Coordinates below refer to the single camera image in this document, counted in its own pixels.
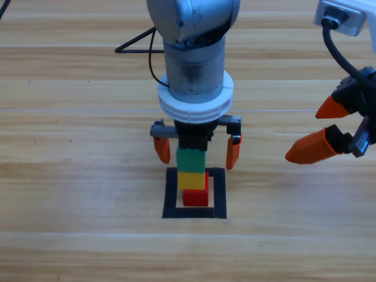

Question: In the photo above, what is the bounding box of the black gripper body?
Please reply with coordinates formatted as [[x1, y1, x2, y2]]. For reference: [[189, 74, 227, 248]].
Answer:
[[331, 66, 376, 158], [149, 116, 243, 152]]

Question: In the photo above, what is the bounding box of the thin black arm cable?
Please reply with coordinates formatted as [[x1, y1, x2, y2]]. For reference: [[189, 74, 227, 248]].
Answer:
[[148, 29, 170, 88]]

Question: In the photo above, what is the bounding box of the thick black camera cable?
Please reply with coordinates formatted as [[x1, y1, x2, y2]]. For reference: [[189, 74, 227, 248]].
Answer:
[[114, 25, 165, 54], [320, 16, 364, 78]]

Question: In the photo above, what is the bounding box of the red wooden block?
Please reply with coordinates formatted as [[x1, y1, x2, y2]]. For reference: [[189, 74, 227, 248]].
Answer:
[[182, 172, 210, 207]]

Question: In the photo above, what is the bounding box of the black tape square outline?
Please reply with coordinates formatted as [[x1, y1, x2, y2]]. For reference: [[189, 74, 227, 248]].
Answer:
[[162, 166, 228, 220]]

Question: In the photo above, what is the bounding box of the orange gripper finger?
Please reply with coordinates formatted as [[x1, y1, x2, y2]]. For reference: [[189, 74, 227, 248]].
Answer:
[[284, 123, 353, 165], [315, 95, 353, 120], [152, 136, 172, 165], [225, 123, 243, 170]]

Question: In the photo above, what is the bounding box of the yellow wooden block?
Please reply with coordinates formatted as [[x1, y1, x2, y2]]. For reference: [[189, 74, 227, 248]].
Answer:
[[177, 171, 206, 191]]

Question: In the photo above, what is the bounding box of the green wooden block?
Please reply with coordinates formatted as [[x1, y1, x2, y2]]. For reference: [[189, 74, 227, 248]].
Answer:
[[176, 146, 207, 174]]

